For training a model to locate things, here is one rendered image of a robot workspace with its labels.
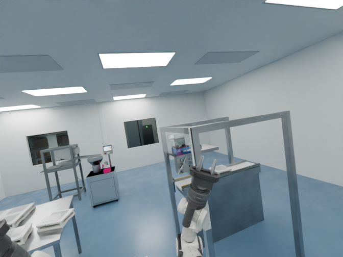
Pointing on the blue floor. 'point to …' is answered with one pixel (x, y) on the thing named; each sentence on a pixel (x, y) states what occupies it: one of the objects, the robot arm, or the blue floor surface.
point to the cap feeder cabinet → (102, 186)
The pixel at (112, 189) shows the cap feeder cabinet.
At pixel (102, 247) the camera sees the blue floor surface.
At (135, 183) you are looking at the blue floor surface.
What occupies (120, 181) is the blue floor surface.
